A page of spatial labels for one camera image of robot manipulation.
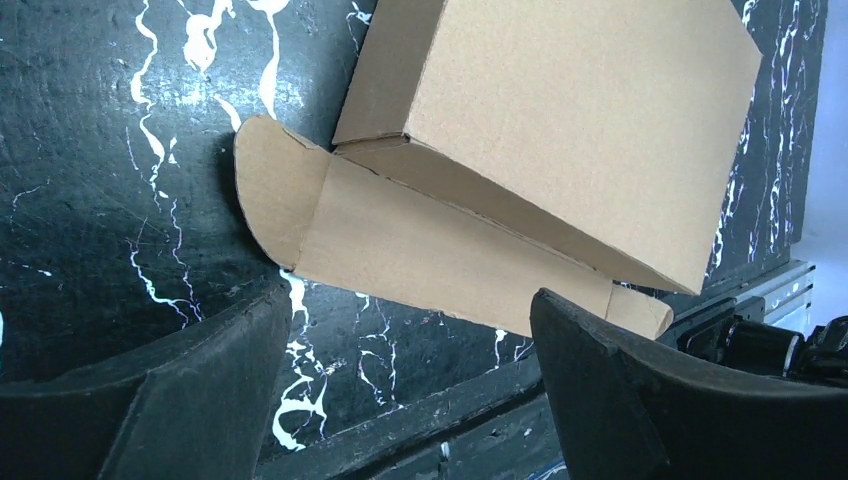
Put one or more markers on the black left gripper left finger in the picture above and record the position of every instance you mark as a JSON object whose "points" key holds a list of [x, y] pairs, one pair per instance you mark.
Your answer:
{"points": [[192, 405]]}

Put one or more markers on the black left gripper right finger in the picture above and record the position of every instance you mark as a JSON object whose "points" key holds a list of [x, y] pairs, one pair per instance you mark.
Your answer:
{"points": [[628, 407]]}

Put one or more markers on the brown cardboard box sheet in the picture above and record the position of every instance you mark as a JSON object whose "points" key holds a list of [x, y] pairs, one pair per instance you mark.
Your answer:
{"points": [[488, 149]]}

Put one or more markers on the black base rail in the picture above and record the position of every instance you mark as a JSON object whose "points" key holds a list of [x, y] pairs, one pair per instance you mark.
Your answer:
{"points": [[499, 425]]}

